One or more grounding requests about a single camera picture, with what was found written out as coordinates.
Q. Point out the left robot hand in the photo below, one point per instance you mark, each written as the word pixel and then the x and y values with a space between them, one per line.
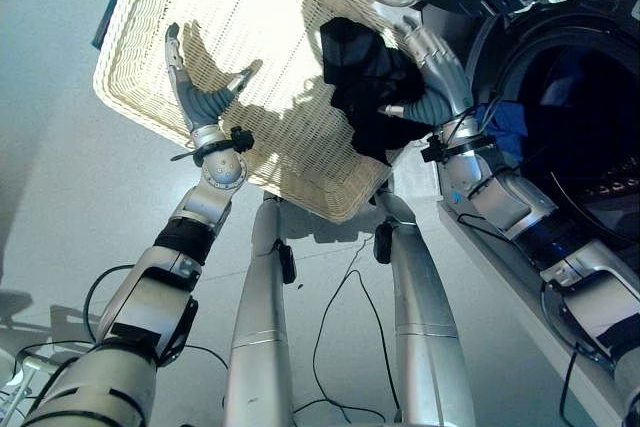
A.
pixel 196 103

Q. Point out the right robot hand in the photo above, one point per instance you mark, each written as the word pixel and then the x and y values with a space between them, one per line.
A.
pixel 442 78

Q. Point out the black garment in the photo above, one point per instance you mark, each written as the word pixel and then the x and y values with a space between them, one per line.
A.
pixel 371 87

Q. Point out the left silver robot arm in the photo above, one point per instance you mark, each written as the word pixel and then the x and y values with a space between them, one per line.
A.
pixel 150 287

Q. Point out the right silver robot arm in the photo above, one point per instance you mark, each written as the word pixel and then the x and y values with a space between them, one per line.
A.
pixel 545 247

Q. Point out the white wicker laundry basket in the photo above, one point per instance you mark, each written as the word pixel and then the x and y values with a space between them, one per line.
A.
pixel 240 67

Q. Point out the blue garment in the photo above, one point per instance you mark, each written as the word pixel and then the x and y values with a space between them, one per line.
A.
pixel 506 122

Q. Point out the left silver robot leg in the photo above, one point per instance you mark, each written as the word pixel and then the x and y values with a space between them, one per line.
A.
pixel 261 317

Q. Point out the silver robot leg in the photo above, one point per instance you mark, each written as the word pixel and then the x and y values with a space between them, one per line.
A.
pixel 425 317
pixel 261 317

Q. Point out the right silver robot leg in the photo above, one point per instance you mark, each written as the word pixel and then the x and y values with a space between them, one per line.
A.
pixel 425 317

